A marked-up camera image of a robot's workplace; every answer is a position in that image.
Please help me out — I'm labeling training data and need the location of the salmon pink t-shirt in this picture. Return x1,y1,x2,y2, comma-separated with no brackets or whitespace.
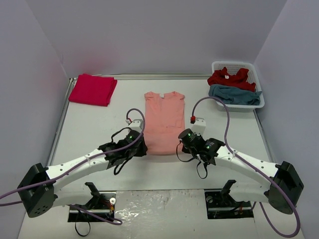
144,91,185,155

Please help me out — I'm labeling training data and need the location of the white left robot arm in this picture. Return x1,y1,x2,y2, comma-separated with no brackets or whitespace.
18,127,147,218

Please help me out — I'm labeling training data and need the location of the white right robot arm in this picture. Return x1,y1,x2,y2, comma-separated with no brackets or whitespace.
178,128,304,215

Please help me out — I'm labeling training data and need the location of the blue-grey t-shirt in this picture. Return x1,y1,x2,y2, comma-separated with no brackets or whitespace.
208,84,262,106

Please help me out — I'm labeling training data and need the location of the dark red t-shirt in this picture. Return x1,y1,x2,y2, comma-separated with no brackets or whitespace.
207,67,256,92

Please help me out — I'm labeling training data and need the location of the white plastic laundry basket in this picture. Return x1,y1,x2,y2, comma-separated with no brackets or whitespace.
207,61,265,112

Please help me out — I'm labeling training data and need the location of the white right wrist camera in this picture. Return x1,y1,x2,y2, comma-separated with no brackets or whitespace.
191,118,206,136

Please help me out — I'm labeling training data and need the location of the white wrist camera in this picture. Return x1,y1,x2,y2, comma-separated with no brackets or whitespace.
191,118,206,136
126,119,144,132

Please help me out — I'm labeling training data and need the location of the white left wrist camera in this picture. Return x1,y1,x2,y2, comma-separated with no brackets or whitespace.
126,119,144,132

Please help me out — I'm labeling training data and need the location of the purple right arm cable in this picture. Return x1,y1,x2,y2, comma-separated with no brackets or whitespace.
190,97,301,237

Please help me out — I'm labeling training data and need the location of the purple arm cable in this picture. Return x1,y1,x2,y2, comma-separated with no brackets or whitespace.
0,108,147,226
190,97,301,237

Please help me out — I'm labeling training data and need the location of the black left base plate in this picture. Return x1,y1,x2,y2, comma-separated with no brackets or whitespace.
67,191,116,223

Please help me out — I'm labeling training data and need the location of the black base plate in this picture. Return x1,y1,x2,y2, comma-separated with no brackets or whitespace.
204,189,254,220
67,191,116,223

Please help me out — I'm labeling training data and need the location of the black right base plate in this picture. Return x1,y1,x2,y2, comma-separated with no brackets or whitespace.
204,189,254,220

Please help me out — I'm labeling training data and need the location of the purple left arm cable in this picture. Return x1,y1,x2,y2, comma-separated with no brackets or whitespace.
0,108,147,226

